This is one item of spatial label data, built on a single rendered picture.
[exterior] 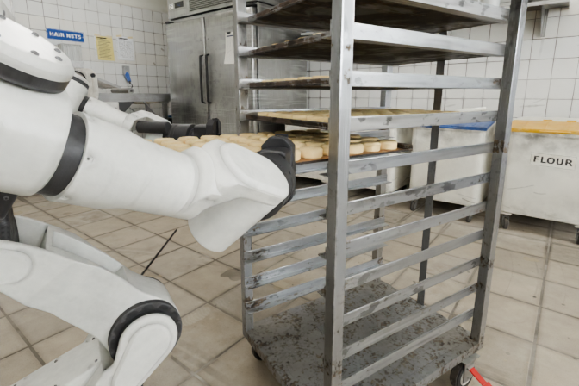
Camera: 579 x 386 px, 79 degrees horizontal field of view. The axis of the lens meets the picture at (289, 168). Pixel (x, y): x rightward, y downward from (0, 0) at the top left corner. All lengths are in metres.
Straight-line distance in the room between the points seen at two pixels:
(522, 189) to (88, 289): 2.59
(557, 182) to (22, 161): 2.74
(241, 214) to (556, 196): 2.55
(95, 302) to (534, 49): 3.27
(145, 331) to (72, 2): 4.76
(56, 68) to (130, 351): 0.62
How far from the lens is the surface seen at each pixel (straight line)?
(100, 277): 0.78
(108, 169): 0.30
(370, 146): 0.83
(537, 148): 2.77
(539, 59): 3.42
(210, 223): 0.43
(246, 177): 0.36
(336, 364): 0.89
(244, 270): 1.19
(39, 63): 0.28
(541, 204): 2.85
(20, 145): 0.28
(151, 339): 0.81
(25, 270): 0.73
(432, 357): 1.29
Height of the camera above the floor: 0.93
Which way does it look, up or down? 12 degrees down
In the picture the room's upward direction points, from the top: straight up
